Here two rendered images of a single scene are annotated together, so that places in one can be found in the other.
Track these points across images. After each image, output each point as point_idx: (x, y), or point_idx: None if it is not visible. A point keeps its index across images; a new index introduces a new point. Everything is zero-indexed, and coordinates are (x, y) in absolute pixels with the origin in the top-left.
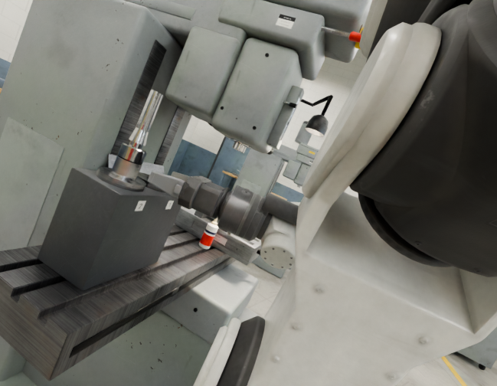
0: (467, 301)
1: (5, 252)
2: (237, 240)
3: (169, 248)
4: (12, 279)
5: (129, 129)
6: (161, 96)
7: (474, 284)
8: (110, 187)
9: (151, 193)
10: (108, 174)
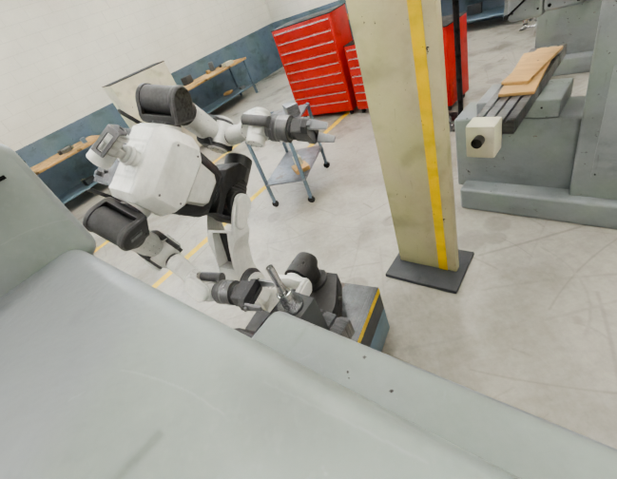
0: (220, 229)
1: (342, 327)
2: None
3: None
4: (330, 315)
5: None
6: (266, 267)
7: (218, 227)
8: (293, 292)
9: (274, 309)
10: (296, 296)
